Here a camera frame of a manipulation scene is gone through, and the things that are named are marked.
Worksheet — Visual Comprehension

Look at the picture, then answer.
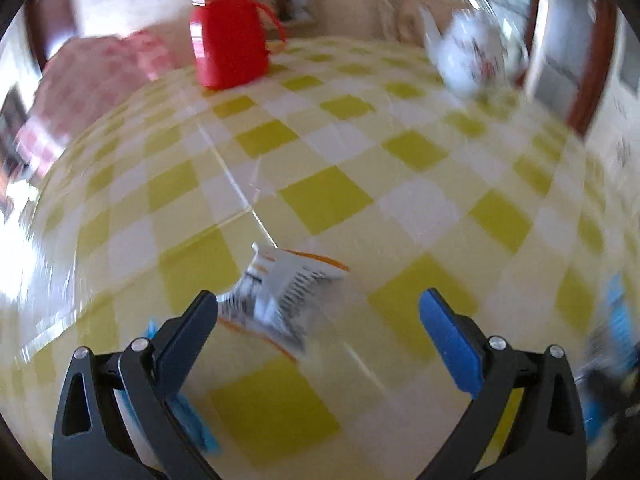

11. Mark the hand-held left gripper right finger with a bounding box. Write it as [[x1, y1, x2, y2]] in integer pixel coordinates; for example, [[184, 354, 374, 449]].
[[416, 288, 587, 480]]

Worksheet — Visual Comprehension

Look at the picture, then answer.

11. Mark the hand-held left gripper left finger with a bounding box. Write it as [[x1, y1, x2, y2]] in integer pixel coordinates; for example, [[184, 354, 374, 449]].
[[51, 290, 221, 480]]

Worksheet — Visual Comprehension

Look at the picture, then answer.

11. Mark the blue snack packet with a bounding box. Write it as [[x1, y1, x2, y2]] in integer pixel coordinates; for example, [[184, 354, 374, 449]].
[[114, 320, 222, 463], [575, 274, 636, 442]]

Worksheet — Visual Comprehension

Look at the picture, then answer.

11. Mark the white black-print snack packet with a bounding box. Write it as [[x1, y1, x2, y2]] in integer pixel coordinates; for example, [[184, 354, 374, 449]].
[[216, 241, 352, 362]]

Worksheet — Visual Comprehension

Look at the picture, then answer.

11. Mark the yellow checked tablecloth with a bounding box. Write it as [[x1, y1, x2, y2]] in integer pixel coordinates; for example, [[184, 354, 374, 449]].
[[0, 35, 617, 480]]

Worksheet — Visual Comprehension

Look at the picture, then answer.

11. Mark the pink checked chair cover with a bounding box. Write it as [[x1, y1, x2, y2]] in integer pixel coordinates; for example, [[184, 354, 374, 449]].
[[14, 30, 177, 182]]

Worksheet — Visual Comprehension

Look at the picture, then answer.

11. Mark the white floral teapot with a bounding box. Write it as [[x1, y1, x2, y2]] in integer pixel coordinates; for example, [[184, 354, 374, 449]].
[[419, 0, 507, 97]]

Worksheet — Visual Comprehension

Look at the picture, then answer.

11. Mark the red thermos jug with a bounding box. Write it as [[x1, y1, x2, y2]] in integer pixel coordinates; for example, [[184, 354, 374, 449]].
[[189, 0, 290, 92]]

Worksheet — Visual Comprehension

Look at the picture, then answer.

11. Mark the decorative white plate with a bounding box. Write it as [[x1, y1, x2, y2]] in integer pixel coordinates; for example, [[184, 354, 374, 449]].
[[379, 0, 427, 42]]

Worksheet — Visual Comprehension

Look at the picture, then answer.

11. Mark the wooden door frame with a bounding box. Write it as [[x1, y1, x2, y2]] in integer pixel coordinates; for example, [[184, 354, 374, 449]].
[[569, 0, 617, 137]]

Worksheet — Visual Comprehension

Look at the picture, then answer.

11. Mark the wall shelf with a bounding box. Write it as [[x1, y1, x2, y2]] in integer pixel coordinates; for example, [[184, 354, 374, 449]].
[[270, 0, 321, 29]]

